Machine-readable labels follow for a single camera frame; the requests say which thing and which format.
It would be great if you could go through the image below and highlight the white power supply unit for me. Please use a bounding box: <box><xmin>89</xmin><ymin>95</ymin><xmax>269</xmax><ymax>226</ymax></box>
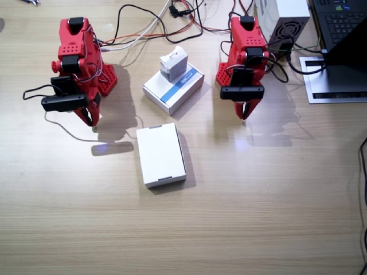
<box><xmin>254</xmin><ymin>0</ymin><xmax>311</xmax><ymax>54</ymax></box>

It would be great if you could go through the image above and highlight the white box with blue stripe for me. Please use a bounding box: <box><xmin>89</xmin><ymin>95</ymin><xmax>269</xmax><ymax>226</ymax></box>
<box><xmin>142</xmin><ymin>63</ymin><xmax>205</xmax><ymax>117</ymax></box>

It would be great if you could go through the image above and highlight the black power cable with plug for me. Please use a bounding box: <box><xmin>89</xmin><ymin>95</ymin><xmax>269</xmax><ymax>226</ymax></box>
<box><xmin>282</xmin><ymin>42</ymin><xmax>328</xmax><ymax>76</ymax></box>

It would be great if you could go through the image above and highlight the black webcam on gripper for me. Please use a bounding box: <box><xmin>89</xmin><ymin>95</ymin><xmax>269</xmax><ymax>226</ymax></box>
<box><xmin>220</xmin><ymin>68</ymin><xmax>265</xmax><ymax>101</ymax></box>
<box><xmin>41</xmin><ymin>76</ymin><xmax>89</xmax><ymax>113</ymax></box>

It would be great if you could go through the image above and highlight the black hanging cable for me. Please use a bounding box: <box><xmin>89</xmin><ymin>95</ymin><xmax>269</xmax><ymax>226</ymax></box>
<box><xmin>358</xmin><ymin>136</ymin><xmax>367</xmax><ymax>275</ymax></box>

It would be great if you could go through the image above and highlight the small white box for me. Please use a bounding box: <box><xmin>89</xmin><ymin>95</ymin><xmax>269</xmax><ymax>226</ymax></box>
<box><xmin>159</xmin><ymin>45</ymin><xmax>189</xmax><ymax>83</ymax></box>

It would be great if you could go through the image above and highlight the thin red wire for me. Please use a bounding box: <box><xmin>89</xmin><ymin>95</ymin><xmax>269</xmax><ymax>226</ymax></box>
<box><xmin>188</xmin><ymin>0</ymin><xmax>232</xmax><ymax>33</ymax></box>

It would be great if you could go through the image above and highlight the thin webcam cable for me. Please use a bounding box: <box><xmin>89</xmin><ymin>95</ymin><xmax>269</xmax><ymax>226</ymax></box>
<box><xmin>22</xmin><ymin>84</ymin><xmax>144</xmax><ymax>143</ymax></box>

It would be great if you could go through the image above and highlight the plain white flat box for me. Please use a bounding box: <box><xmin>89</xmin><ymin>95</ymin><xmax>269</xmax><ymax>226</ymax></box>
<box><xmin>136</xmin><ymin>123</ymin><xmax>188</xmax><ymax>189</ymax></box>

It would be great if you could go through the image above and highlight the green cable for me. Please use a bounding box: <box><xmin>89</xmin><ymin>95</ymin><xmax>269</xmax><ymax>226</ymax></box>
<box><xmin>269</xmin><ymin>37</ymin><xmax>321</xmax><ymax>54</ymax></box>

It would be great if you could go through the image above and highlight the white cable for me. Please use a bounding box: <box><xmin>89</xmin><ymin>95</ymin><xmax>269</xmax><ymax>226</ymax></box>
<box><xmin>101</xmin><ymin>0</ymin><xmax>171</xmax><ymax>52</ymax></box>

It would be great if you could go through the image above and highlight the black laptop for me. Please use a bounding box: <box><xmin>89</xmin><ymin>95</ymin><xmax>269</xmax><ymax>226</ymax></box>
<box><xmin>311</xmin><ymin>0</ymin><xmax>367</xmax><ymax>52</ymax></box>

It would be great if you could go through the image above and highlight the thick black looping cable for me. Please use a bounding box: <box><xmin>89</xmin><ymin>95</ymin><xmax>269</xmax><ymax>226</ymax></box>
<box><xmin>114</xmin><ymin>0</ymin><xmax>205</xmax><ymax>44</ymax></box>

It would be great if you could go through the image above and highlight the black cable connector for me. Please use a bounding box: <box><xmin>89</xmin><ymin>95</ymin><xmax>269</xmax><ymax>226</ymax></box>
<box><xmin>169</xmin><ymin>5</ymin><xmax>193</xmax><ymax>18</ymax></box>

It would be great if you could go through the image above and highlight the black webcam cable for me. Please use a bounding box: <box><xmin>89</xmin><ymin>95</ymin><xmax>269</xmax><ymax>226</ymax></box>
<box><xmin>220</xmin><ymin>40</ymin><xmax>289</xmax><ymax>84</ymax></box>

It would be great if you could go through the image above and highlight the orange-red cable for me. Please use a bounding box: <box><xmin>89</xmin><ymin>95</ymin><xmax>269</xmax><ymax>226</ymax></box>
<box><xmin>100</xmin><ymin>17</ymin><xmax>201</xmax><ymax>46</ymax></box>

